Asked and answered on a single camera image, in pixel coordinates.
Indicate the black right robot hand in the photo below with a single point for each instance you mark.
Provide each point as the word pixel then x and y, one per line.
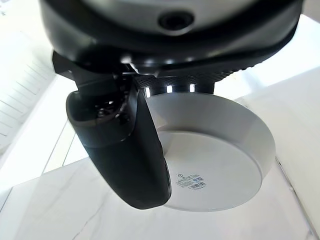
pixel 120 140

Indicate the white round plate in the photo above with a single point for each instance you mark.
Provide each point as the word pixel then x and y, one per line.
pixel 220 155

